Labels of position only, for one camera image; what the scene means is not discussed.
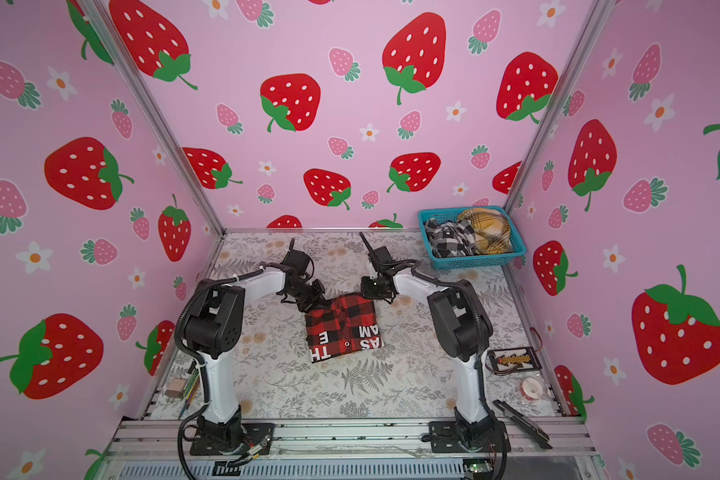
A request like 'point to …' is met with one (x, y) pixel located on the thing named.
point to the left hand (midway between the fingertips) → (332, 302)
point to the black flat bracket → (525, 423)
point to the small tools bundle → (185, 389)
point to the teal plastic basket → (445, 216)
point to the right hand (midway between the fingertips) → (361, 291)
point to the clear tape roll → (531, 389)
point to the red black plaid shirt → (348, 324)
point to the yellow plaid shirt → (492, 234)
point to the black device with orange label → (514, 359)
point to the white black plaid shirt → (455, 239)
